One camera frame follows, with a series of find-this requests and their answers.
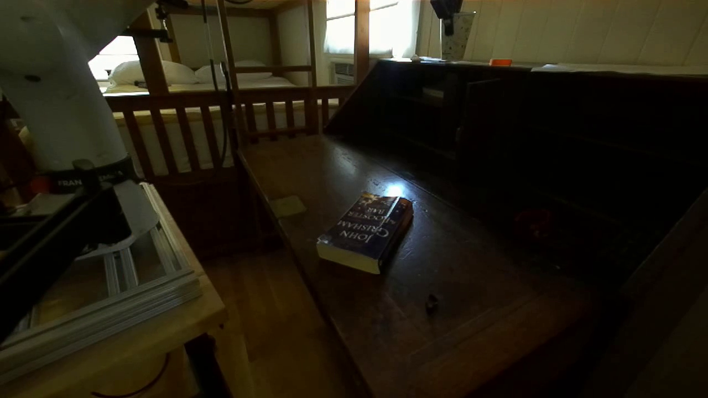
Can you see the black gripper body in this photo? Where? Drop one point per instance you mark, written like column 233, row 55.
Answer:
column 446, row 7

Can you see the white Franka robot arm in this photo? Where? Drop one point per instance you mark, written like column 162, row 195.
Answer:
column 52, row 101

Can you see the small orange object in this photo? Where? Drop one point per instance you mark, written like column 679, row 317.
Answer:
column 500, row 63

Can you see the flat white paper sheet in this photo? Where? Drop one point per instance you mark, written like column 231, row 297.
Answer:
column 621, row 68

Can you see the dark paperback book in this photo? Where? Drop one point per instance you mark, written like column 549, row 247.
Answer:
column 366, row 232

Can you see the pale paper note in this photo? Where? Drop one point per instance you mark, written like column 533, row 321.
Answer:
column 289, row 205

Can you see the small dark metal object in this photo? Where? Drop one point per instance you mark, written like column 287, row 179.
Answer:
column 431, row 300

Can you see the white pillow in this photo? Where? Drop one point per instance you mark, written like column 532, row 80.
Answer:
column 162, row 70

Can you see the dark wooden secretary desk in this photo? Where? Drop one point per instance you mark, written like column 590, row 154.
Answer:
column 442, row 331

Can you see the small red base object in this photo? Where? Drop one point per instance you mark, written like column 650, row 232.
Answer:
column 40, row 187

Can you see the light wooden robot table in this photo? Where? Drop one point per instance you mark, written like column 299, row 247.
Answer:
column 147, row 345

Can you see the wooden bed frame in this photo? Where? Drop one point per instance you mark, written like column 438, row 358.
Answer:
column 191, row 99

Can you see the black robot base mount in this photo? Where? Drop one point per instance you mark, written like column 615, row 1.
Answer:
column 45, row 251

